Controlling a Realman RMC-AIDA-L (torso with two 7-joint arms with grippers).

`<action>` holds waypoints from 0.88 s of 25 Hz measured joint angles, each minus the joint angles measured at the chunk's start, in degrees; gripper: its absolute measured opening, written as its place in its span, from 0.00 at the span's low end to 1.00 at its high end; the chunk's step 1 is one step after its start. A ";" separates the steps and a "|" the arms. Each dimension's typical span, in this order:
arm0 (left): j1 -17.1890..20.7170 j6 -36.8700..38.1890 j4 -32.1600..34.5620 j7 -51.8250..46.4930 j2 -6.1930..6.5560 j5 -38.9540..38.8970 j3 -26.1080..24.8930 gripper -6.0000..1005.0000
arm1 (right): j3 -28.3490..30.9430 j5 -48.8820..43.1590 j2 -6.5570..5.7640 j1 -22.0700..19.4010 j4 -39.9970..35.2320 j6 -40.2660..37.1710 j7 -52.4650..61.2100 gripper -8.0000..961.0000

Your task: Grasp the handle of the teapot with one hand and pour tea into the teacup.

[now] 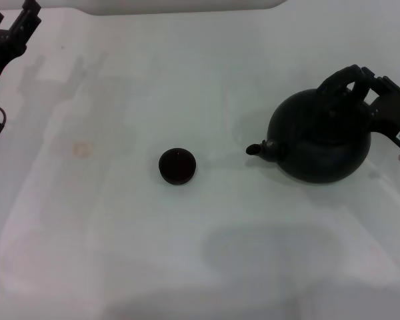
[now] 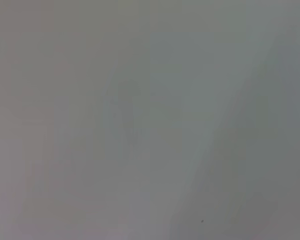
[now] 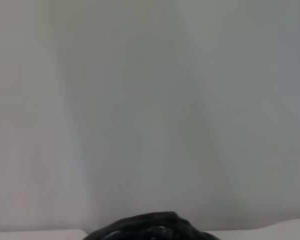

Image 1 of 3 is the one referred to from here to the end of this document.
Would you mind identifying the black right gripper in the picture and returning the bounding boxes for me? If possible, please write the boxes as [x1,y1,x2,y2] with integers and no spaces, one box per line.
[360,65,400,151]

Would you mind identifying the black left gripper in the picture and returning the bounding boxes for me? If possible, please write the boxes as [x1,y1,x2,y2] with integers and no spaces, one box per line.
[0,0,43,101]

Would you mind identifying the black round teapot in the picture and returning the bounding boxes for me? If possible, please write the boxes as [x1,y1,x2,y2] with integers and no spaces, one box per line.
[245,65,373,184]

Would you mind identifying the small dark round teacup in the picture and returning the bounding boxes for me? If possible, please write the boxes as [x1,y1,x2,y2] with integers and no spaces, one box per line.
[158,147,198,185]

